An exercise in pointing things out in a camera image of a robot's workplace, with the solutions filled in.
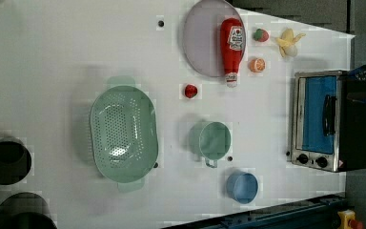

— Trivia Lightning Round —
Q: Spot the yellow red emergency button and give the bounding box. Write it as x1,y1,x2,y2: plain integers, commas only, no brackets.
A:
337,210,364,229

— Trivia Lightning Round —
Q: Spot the green mug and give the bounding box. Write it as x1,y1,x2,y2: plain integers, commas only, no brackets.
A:
189,121,232,169

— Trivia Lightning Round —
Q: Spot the black cylinder upper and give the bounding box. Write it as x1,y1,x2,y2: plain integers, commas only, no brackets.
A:
0,137,32,185

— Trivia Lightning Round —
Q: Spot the toy orange half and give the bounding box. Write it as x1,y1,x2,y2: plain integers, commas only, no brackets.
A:
249,58,266,73

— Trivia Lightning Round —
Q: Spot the blue metal frame rail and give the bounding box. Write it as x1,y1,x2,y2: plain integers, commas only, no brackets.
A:
164,195,348,229

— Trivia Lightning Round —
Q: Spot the lavender round plate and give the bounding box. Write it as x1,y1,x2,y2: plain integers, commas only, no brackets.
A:
182,0,241,77

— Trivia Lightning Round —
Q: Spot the small red toy strawberry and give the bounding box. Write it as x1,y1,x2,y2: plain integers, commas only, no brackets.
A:
184,84,198,98

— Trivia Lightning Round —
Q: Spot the black cylinder lower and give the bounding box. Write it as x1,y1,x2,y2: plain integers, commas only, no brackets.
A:
0,192,57,229

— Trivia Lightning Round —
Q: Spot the toy strawberry with green top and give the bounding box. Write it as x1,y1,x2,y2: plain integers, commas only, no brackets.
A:
253,29,270,42

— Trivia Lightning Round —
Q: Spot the silver toaster oven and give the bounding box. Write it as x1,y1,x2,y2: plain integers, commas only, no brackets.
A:
290,71,366,173

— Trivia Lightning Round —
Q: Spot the red ketchup bottle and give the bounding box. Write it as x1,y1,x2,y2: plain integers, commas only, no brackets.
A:
220,18,246,88

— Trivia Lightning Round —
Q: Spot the green perforated colander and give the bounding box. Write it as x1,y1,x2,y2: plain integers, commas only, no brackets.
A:
90,76,158,193

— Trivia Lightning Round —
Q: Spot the blue bowl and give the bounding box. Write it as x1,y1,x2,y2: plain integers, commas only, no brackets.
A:
226,171,258,204

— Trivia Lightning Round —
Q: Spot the black cylinder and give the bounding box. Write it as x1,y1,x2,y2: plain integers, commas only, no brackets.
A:
0,192,57,229
0,137,32,185

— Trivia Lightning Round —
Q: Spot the toy peeled banana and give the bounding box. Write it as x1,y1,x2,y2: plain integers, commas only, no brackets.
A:
275,29,305,57

